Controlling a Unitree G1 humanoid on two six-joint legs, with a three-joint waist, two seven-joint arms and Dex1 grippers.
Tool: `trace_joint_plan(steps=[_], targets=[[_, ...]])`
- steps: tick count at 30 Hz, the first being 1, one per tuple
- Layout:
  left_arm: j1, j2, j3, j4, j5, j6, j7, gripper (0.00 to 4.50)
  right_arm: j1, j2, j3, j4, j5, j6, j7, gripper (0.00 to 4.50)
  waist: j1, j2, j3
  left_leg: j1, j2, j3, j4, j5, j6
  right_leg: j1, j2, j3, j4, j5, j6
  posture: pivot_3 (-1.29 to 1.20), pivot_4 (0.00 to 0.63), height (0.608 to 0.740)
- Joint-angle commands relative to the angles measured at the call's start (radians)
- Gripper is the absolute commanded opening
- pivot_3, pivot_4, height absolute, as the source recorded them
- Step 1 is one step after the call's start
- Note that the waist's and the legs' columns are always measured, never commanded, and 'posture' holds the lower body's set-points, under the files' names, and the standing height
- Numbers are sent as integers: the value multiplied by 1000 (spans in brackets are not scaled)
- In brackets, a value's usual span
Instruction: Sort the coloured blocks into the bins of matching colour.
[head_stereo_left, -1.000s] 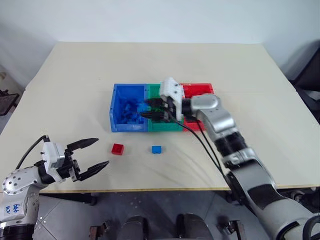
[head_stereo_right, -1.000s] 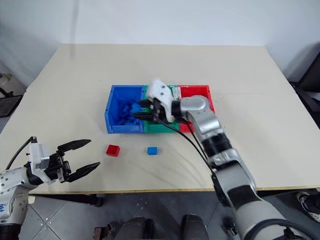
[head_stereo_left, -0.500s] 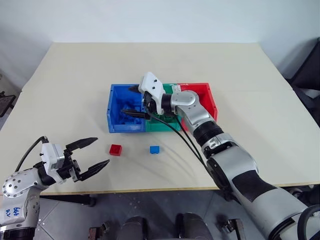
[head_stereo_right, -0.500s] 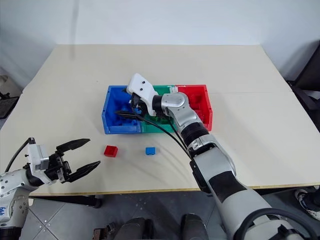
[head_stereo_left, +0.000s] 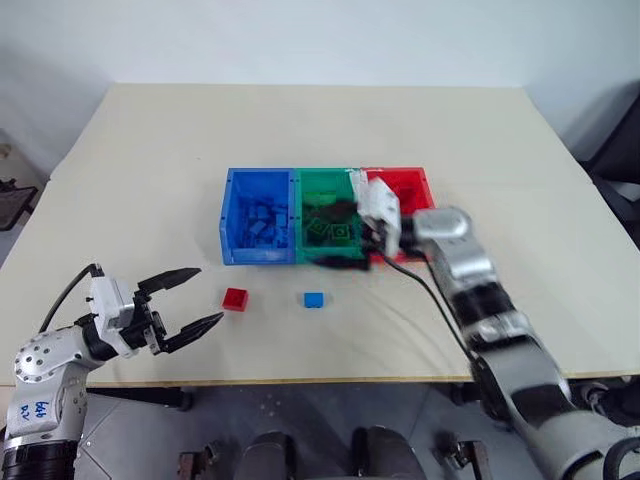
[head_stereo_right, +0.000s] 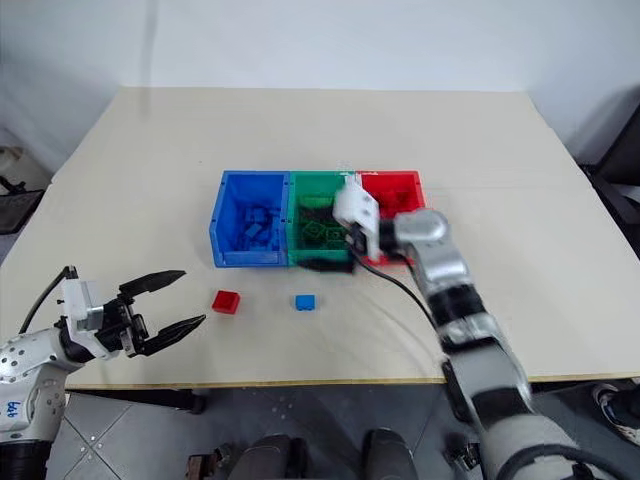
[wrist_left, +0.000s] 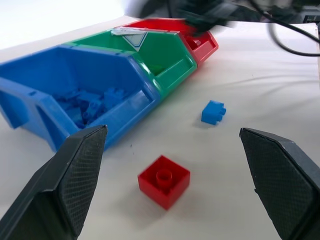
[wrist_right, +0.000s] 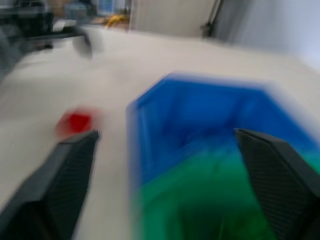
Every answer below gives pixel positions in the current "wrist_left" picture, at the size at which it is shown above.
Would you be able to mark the small blue building block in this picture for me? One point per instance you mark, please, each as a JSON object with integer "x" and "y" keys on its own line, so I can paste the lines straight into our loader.
{"x": 212, "y": 113}

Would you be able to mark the blue plastic storage bin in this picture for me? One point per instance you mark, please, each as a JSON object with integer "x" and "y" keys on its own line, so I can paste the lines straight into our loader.
{"x": 75, "y": 70}

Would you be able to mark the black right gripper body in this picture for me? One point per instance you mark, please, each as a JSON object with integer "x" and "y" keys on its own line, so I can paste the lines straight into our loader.
{"x": 202, "y": 15}

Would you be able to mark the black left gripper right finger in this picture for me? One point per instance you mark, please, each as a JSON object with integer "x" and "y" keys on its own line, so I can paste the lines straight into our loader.
{"x": 280, "y": 182}

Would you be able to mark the red plastic storage bin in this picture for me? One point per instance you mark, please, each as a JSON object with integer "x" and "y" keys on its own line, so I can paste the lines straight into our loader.
{"x": 205, "y": 47}

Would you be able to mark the grey background device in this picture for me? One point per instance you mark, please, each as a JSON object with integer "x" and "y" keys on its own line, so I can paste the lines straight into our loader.
{"x": 310, "y": 13}

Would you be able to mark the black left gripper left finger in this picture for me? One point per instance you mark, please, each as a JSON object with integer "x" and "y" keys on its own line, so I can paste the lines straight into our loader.
{"x": 62, "y": 190}

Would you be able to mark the white triangle label sticker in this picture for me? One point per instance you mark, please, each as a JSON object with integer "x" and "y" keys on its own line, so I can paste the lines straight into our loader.
{"x": 133, "y": 37}

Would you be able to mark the red hollow building block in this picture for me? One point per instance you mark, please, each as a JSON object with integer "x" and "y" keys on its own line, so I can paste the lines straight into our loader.
{"x": 163, "y": 181}

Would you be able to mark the green plastic storage bin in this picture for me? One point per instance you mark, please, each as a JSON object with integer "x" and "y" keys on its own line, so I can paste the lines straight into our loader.
{"x": 162, "y": 50}

